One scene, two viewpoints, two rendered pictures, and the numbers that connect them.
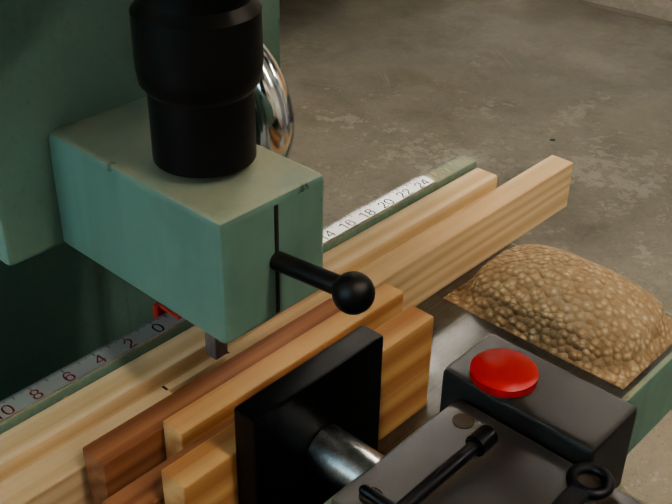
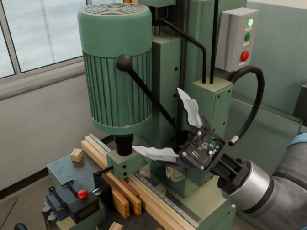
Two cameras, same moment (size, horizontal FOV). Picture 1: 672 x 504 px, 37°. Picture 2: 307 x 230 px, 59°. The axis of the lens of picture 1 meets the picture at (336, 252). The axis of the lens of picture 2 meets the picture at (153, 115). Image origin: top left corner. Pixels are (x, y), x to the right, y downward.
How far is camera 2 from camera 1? 0.91 m
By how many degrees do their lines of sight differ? 78
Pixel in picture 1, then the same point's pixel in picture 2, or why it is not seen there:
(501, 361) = (83, 192)
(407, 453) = (78, 186)
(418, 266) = (157, 214)
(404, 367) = (119, 204)
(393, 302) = (135, 202)
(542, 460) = (71, 201)
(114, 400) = not seen: hidden behind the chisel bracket
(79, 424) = not seen: hidden behind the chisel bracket
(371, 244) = (158, 202)
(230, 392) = (113, 179)
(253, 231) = (109, 159)
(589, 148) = not seen: outside the picture
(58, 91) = (140, 133)
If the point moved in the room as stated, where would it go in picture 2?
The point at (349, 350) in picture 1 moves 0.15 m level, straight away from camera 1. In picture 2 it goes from (105, 184) to (152, 188)
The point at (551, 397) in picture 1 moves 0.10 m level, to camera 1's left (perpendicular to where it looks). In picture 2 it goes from (79, 202) to (90, 177)
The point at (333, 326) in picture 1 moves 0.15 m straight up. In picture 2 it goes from (128, 192) to (125, 156)
